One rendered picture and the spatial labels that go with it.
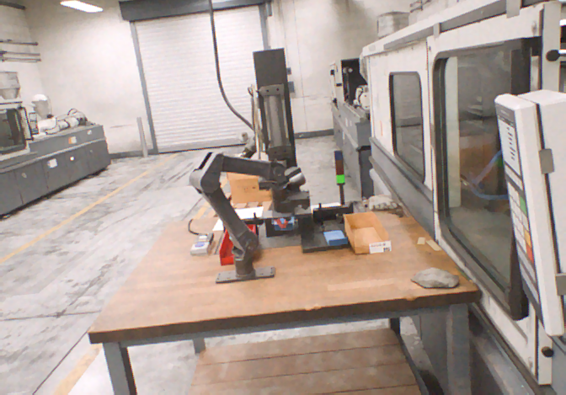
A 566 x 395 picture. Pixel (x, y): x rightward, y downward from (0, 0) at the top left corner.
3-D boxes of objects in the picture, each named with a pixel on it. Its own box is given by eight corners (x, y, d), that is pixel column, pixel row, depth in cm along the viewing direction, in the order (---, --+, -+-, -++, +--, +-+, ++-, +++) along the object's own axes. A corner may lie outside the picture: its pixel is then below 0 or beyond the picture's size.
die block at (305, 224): (266, 237, 184) (264, 221, 182) (267, 229, 194) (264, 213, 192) (314, 232, 183) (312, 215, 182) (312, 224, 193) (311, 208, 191)
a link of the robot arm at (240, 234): (252, 240, 153) (201, 165, 139) (262, 244, 148) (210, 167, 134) (238, 252, 151) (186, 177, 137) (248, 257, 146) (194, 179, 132)
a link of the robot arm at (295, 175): (295, 182, 162) (285, 152, 158) (309, 185, 155) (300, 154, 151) (270, 196, 157) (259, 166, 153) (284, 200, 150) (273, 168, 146)
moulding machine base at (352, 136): (333, 139, 1027) (328, 96, 1005) (376, 134, 1019) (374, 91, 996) (360, 210, 493) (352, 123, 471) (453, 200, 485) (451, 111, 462)
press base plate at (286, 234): (216, 261, 173) (214, 254, 173) (230, 221, 222) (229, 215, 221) (381, 242, 172) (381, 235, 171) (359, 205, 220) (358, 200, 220)
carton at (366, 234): (355, 257, 156) (353, 236, 155) (345, 232, 181) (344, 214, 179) (392, 253, 156) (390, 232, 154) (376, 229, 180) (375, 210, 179)
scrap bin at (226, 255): (221, 265, 161) (218, 250, 159) (228, 241, 185) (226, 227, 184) (253, 262, 161) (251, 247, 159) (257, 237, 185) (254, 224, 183)
